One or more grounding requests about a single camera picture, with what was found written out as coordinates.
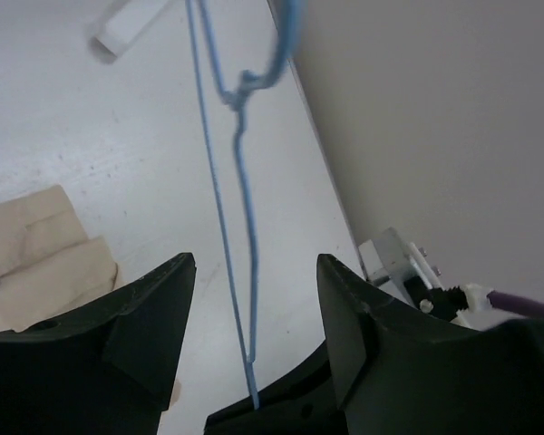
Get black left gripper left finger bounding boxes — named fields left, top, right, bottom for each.
left=0, top=253, right=196, bottom=434

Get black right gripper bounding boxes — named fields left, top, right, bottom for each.
left=204, top=343, right=348, bottom=435

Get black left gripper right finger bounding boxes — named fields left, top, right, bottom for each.
left=316, top=254, right=544, bottom=434

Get beige trousers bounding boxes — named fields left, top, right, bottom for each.
left=0, top=186, right=126, bottom=333

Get light blue wire hanger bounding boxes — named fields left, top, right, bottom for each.
left=185, top=1, right=303, bottom=410

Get white clothes rack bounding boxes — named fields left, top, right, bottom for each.
left=86, top=0, right=174, bottom=64

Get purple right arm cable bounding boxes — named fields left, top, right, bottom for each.
left=487, top=289, right=544, bottom=321

